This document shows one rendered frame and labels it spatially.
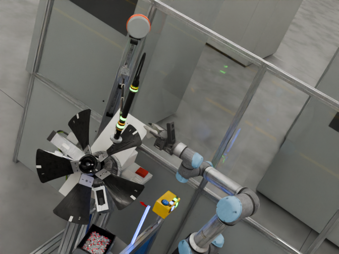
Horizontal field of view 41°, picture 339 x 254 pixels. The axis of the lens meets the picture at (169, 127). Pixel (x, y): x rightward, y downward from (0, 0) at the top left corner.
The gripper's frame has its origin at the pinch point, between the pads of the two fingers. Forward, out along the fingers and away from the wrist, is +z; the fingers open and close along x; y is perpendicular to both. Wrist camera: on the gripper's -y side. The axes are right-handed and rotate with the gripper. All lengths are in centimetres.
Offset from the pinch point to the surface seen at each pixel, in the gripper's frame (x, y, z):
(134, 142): 12.9, 24.7, 9.2
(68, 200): -19, 64, 22
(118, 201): -9, 50, -4
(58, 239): 28, 159, 46
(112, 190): -6.5, 48.8, 3.1
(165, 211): 21, 62, -25
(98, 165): -1.5, 43.7, 19.6
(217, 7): 294, 10, 95
